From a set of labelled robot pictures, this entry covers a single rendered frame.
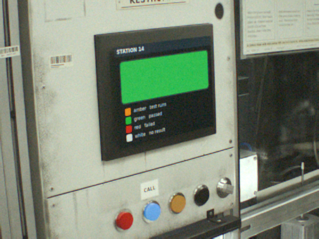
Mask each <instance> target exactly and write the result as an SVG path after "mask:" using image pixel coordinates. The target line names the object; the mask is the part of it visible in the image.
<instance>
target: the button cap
mask: <svg viewBox="0 0 319 239"><path fill-rule="evenodd" d="M160 213H161V209H160V207H159V205H157V204H154V203H152V204H150V205H149V206H148V207H147V209H146V212H145V215H146V218H147V219H148V220H150V221H155V220H156V219H158V218H159V216H160Z"/></svg>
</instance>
